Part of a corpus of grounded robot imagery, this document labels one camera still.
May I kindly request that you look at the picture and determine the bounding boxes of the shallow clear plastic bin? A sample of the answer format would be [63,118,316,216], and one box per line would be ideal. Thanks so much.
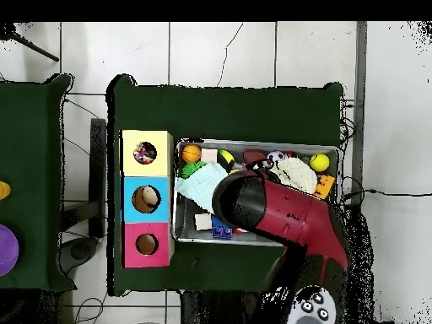
[171,138,341,249]

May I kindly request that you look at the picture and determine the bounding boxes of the black metal stand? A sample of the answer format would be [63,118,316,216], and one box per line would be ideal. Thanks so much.
[60,117,108,239]

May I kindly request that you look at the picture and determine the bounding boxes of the dark green tablecloth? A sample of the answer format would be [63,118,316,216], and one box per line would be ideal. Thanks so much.
[0,73,77,293]
[105,73,344,298]

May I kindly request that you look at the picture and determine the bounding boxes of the purple ball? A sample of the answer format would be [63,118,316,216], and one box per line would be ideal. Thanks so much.
[0,224,20,278]

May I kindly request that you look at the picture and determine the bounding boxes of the black tripod leg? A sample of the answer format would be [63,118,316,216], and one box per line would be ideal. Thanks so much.
[0,23,61,62]

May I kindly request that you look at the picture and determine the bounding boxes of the small brown football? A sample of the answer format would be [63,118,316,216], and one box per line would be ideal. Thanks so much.
[242,148,267,165]

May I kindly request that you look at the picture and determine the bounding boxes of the multicoloured knotted rope toy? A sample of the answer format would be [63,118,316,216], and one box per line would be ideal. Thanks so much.
[132,142,157,165]

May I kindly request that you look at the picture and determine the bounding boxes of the small orange basketball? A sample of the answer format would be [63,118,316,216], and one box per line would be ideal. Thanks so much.
[181,143,203,164]

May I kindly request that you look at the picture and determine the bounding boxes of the light blue waffle cloth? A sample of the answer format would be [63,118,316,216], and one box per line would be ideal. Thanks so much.
[174,162,230,215]

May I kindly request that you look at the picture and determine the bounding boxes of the dark grey rounded object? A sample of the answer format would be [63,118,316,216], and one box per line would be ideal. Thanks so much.
[58,235,100,274]

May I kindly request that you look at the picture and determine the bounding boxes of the wooden box with three holes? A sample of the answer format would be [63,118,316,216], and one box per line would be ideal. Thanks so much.
[119,129,176,269]

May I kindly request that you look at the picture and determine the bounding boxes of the black cable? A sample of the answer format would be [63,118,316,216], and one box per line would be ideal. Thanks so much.
[340,175,432,210]

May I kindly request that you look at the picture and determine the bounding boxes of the yellow tennis ball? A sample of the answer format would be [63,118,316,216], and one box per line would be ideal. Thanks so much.
[309,152,331,173]

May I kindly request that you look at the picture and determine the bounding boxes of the cream waffle cloth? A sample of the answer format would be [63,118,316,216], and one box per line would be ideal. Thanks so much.
[269,157,319,195]

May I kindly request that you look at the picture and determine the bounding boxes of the orange notched foam block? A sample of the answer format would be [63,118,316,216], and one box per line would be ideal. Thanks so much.
[313,174,337,200]

